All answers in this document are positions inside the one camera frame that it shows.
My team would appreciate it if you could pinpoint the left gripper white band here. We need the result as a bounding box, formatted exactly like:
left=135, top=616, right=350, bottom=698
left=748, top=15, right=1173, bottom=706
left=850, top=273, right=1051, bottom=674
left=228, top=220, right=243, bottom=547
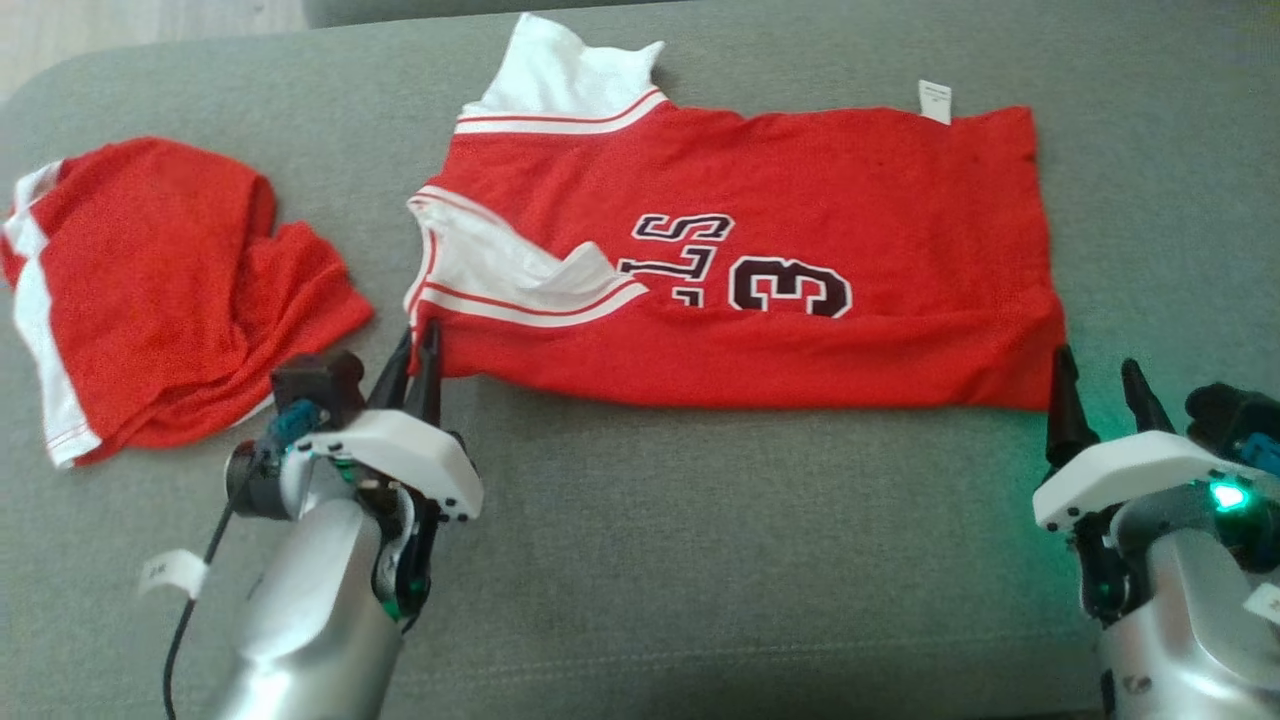
left=294, top=319, right=485, bottom=627

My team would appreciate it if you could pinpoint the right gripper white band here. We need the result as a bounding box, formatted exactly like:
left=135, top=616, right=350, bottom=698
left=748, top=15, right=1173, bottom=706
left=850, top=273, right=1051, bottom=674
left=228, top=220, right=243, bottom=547
left=1032, top=345, right=1253, bottom=623

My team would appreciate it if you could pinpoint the red shorts white stripe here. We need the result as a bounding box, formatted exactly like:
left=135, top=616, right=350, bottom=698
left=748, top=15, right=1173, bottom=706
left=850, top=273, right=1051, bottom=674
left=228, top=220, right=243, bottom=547
left=0, top=135, right=377, bottom=471

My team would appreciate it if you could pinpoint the red jersey number three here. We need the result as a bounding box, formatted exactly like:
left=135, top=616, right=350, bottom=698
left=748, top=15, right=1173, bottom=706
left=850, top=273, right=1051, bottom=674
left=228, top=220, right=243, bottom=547
left=402, top=12, right=1070, bottom=413

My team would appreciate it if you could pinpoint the large sofa backrest cushion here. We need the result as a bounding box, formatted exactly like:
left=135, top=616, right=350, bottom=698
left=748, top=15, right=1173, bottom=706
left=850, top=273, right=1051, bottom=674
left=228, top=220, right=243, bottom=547
left=302, top=0, right=701, bottom=30

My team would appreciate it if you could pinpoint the white left cable tag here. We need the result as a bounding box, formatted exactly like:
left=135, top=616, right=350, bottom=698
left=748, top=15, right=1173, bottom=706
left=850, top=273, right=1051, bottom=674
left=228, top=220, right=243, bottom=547
left=137, top=547, right=209, bottom=602

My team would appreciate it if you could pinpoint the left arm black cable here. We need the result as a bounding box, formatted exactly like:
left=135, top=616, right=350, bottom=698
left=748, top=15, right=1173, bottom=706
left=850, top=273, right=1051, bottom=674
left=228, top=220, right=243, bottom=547
left=160, top=400, right=323, bottom=720

